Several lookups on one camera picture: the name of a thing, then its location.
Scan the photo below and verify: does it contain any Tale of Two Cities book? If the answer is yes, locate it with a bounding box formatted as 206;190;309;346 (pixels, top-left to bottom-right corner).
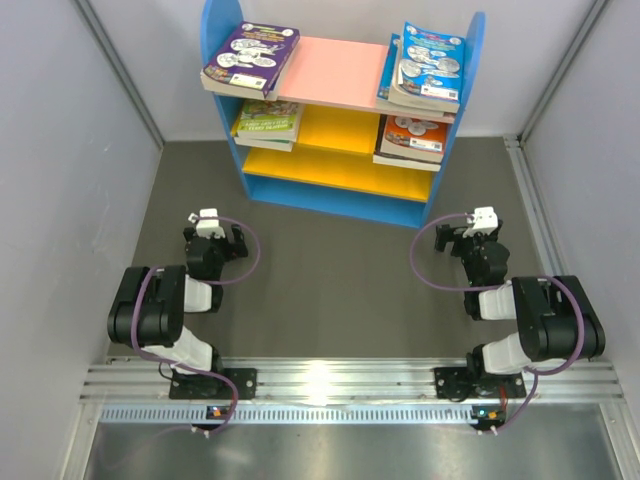
372;151;442;172

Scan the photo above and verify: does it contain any orange bottom stack book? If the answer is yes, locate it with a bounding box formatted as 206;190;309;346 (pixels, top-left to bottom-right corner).
376;116;448;163

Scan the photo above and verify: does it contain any lime green spine treehouse book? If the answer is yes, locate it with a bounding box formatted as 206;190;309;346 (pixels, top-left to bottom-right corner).
233;135;294;152

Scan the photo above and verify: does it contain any dark blue spine treehouse book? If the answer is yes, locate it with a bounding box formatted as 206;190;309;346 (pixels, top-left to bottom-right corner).
265;48;298;101

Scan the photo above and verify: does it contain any light blue cover treehouse book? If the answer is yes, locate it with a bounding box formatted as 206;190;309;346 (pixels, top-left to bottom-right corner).
375;33;455;124

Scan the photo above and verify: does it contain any purple cover treehouse book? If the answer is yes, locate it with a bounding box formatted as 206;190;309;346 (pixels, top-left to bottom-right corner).
200;22;301;100

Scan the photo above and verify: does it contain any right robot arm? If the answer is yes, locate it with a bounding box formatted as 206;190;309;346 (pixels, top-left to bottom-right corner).
434;224;606;402

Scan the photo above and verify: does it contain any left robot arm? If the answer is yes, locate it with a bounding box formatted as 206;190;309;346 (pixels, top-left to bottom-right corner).
107;221;257;400

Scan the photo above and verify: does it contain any blue pink yellow bookshelf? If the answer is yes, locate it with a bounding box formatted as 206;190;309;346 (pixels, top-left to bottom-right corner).
199;0;487;230

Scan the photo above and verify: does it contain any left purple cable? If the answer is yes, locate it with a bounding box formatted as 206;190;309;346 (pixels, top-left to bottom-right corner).
130;215;262;439

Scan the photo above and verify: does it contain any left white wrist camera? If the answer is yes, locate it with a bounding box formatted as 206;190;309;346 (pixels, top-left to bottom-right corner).
188;208;226;239

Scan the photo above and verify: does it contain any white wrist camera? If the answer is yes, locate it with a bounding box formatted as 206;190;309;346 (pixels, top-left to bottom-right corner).
463;206;499;238
188;208;226;239

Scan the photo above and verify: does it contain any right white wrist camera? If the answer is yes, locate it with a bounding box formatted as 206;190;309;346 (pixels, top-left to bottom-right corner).
463;206;499;238

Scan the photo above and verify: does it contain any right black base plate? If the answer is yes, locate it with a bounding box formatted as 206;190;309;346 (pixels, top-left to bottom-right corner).
433;367;527;403

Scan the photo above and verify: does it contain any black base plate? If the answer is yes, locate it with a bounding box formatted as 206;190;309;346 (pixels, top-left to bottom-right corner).
433;367;527;403
169;368;258;400

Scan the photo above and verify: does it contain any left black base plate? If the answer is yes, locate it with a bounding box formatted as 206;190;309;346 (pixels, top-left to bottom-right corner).
169;368;258;400

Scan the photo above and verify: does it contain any aluminium mounting rail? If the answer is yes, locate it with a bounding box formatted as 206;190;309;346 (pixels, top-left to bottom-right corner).
79;355;626;426

